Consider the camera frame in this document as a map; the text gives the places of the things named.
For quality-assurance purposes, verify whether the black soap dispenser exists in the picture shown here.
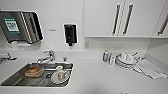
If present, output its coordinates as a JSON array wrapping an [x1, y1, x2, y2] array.
[[63, 23, 78, 48]]

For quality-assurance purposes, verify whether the small dish soap bottle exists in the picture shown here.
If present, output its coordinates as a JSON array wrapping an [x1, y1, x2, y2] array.
[[102, 49, 110, 63]]

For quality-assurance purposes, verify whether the white cup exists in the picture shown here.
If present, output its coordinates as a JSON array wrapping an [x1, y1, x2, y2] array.
[[54, 65, 65, 75]]

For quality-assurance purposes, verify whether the chrome sink faucet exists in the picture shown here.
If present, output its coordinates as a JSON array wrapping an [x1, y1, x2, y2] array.
[[36, 49, 56, 64]]

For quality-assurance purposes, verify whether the white plate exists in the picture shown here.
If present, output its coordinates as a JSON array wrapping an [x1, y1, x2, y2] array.
[[49, 69, 71, 84]]

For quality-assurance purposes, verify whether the stack of white plates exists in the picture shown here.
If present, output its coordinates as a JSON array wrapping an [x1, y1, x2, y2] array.
[[114, 51, 139, 69]]

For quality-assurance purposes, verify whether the bowl with orange contents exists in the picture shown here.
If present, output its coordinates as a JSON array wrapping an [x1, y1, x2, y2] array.
[[24, 65, 45, 78]]

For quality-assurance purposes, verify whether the steel paper towel dispenser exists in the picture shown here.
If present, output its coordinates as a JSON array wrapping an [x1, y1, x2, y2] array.
[[0, 10, 44, 45]]

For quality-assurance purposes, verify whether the stainless steel sink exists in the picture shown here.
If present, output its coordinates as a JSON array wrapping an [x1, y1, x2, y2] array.
[[0, 61, 75, 88]]

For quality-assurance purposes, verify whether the countertop dish rack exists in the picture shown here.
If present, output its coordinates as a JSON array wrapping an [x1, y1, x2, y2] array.
[[0, 52, 18, 63]]

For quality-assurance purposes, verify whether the white wall outlet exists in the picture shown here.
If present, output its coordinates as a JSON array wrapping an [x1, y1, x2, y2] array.
[[84, 41, 90, 50]]

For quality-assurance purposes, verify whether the white upper wall cabinet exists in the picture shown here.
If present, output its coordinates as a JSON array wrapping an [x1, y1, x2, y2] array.
[[83, 0, 168, 38]]

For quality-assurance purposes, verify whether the small wall label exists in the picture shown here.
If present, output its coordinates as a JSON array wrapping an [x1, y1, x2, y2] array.
[[49, 28, 57, 32]]

